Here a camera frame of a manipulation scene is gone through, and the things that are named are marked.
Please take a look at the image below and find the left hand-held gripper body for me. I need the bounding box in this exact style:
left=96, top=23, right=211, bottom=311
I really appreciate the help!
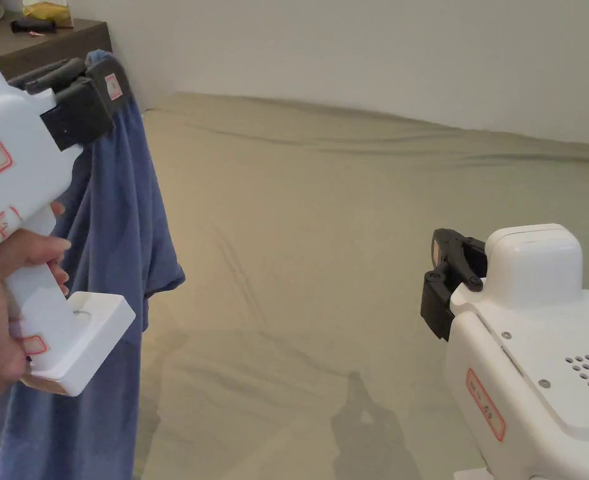
left=0, top=14, right=136, bottom=398

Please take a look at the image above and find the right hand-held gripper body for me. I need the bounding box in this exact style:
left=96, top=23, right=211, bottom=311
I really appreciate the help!
left=419, top=222, right=589, bottom=480

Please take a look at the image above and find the blue shirt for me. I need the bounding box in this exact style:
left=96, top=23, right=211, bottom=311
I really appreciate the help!
left=0, top=49, right=186, bottom=480

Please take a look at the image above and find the dark wooden cabinet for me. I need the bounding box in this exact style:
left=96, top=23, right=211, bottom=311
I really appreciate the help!
left=0, top=0, right=113, bottom=83

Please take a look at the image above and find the bed with beige sheet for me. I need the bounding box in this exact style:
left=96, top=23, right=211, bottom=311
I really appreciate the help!
left=133, top=92, right=589, bottom=480

